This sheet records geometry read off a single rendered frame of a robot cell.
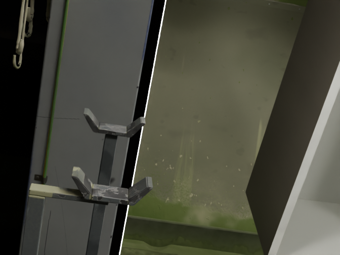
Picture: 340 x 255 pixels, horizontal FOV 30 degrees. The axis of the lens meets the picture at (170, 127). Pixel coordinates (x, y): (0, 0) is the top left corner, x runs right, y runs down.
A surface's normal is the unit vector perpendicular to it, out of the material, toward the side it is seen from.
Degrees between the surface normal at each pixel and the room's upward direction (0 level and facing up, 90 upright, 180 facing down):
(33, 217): 90
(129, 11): 90
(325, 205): 12
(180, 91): 57
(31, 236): 90
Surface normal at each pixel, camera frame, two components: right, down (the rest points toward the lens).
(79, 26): 0.07, 0.32
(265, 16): 0.16, -0.25
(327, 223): 0.21, -0.85
